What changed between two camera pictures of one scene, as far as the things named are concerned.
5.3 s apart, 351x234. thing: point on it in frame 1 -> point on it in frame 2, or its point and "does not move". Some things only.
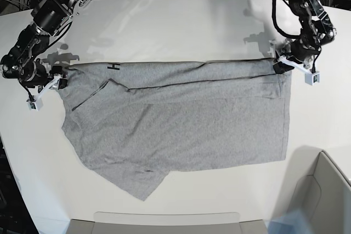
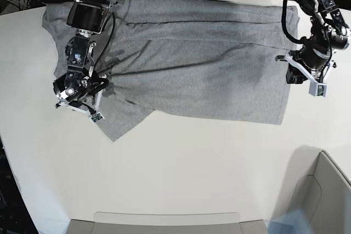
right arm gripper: x=58 y=81 -> x=75 y=90
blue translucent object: x=295 y=222 does not move
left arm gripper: x=289 y=53 -> x=310 y=60
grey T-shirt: x=137 y=123 -> x=216 y=59
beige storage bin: x=317 y=187 does not move
